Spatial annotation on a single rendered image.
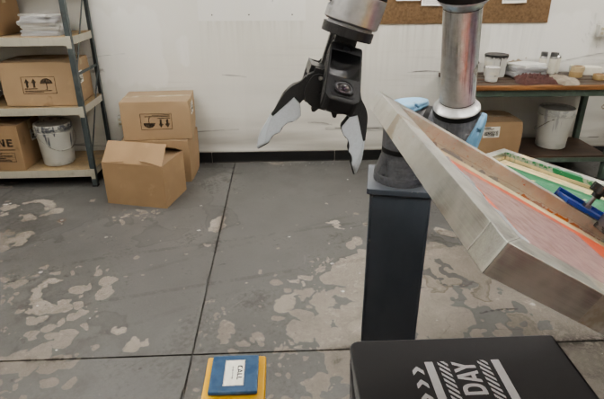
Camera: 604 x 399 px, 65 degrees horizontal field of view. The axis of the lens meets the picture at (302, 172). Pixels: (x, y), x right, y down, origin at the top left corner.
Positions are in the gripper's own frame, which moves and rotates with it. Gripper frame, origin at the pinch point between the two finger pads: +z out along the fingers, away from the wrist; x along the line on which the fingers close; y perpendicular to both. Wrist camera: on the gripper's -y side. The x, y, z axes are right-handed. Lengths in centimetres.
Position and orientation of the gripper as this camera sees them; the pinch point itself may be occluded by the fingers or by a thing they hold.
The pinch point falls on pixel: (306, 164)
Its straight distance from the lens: 69.8
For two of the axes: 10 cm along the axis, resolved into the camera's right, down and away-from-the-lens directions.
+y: -0.5, -3.9, 9.2
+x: -9.6, -2.5, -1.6
